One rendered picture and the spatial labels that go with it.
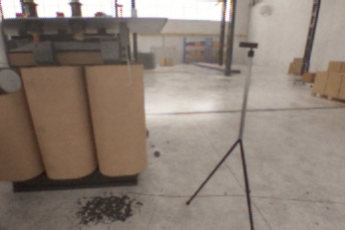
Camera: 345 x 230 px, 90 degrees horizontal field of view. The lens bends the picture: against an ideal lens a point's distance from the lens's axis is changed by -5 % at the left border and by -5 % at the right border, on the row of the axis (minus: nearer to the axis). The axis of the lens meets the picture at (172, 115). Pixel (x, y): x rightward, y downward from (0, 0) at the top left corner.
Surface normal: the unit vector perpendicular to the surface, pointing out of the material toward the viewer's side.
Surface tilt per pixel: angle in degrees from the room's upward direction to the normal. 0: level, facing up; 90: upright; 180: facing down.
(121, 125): 90
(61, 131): 90
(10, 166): 90
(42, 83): 90
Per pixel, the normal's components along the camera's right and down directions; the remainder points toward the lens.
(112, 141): 0.13, 0.32
